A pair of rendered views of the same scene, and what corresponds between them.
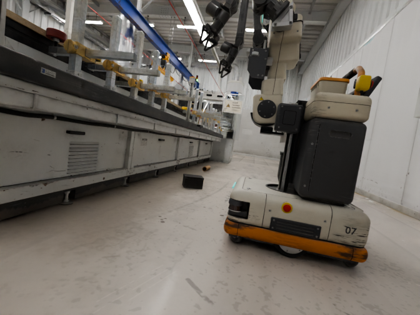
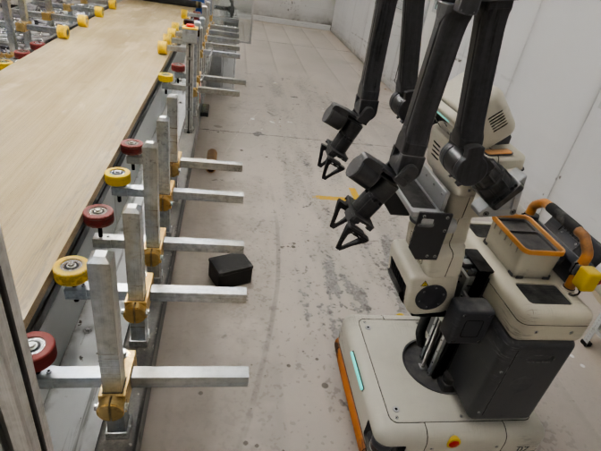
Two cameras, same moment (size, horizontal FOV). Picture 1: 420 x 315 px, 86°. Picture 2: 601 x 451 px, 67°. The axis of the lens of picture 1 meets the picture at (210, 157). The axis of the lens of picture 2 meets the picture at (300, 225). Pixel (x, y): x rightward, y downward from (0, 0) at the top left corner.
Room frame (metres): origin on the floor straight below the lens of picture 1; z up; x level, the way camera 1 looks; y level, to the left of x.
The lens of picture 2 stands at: (0.38, 0.59, 1.61)
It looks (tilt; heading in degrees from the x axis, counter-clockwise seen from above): 31 degrees down; 337
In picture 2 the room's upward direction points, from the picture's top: 10 degrees clockwise
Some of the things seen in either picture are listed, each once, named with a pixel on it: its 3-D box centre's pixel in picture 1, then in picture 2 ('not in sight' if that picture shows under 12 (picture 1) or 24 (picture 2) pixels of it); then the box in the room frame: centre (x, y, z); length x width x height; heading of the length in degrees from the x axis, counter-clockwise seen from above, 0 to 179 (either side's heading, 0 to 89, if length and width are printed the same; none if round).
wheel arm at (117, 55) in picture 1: (91, 54); (142, 377); (1.04, 0.60, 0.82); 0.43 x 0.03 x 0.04; 79
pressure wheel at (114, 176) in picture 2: not in sight; (118, 186); (1.82, 0.66, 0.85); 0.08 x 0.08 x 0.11
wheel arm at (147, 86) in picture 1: (144, 86); (171, 244); (1.54, 0.51, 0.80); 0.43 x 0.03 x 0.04; 79
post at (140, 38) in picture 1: (136, 69); (152, 222); (1.50, 0.56, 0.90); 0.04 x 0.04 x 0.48; 79
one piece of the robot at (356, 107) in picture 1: (314, 141); (485, 308); (1.33, -0.59, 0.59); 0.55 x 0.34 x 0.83; 169
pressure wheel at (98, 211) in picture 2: not in sight; (99, 226); (1.57, 0.70, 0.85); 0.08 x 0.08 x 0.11
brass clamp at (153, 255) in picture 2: (136, 84); (154, 246); (1.53, 0.56, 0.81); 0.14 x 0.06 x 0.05; 169
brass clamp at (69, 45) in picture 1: (80, 51); (117, 384); (1.04, 0.65, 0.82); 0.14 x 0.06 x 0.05; 169
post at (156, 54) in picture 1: (152, 82); (164, 187); (1.75, 0.52, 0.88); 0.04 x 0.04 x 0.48; 79
